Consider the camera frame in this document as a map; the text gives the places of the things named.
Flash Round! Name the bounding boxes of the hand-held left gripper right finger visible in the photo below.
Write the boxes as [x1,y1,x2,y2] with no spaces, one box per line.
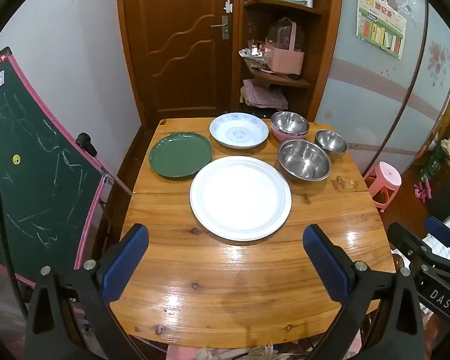
[302,224,426,360]

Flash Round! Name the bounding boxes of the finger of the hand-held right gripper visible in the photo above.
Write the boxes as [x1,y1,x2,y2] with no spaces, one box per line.
[388,222,434,267]
[425,215,450,261]

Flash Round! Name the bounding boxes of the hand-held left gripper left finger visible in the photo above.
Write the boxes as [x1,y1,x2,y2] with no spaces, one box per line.
[24,223,151,360]

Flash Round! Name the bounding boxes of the large steel bowl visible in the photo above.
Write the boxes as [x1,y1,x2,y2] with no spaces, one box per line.
[277,139,332,181]

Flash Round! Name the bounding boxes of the large white plate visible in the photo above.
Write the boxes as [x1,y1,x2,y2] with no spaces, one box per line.
[189,156,292,242]

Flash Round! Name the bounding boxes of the small steel bowl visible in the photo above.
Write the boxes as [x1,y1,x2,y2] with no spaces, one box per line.
[314,129,348,162]

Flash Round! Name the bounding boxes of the green plate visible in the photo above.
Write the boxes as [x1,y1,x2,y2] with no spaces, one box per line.
[149,132,213,179]

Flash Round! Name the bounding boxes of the pink bowl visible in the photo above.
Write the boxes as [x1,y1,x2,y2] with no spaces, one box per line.
[271,122,310,142]

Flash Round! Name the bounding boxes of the medium steel bowl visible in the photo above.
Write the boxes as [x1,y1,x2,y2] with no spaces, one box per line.
[270,111,310,136]

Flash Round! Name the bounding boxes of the blue floral patterned plate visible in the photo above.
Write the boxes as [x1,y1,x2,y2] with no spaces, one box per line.
[209,112,269,149]

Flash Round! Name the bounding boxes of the pink toy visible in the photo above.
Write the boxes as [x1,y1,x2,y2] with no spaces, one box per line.
[413,181,433,200]

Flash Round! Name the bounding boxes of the pink plastic stool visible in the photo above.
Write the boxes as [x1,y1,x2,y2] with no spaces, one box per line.
[363,161,403,213]

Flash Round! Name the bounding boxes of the green printed bag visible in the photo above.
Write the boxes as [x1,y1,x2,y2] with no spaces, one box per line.
[419,139,450,182]

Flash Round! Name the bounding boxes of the black easel knob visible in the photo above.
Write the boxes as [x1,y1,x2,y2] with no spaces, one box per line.
[76,133,98,157]

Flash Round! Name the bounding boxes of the frosted sliding door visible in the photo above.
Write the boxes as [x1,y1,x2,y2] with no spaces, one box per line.
[315,0,450,175]

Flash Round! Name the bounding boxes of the folded pink cloth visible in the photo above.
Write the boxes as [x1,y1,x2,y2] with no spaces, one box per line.
[240,79,289,110]

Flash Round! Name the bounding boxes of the wooden corner shelf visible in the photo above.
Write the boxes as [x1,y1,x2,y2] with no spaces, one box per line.
[230,0,344,122]

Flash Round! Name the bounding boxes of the crinkled foil packets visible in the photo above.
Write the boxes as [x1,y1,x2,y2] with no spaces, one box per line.
[239,40,271,69]

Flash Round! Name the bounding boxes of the brown wooden door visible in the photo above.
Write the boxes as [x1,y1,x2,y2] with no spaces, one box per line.
[116,0,244,128]

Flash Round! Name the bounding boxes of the green chalkboard with pink frame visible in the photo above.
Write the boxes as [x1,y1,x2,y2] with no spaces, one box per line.
[0,47,134,289]

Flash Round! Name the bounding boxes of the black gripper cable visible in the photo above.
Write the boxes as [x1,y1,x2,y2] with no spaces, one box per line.
[0,155,30,321]

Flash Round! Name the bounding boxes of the pink handled basket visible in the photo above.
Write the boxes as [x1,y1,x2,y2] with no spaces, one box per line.
[265,18,307,76]

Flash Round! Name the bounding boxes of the colourful wall poster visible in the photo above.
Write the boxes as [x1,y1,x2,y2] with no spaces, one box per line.
[356,0,408,61]

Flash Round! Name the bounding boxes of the metal door handle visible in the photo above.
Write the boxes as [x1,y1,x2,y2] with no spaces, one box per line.
[210,15,231,40]

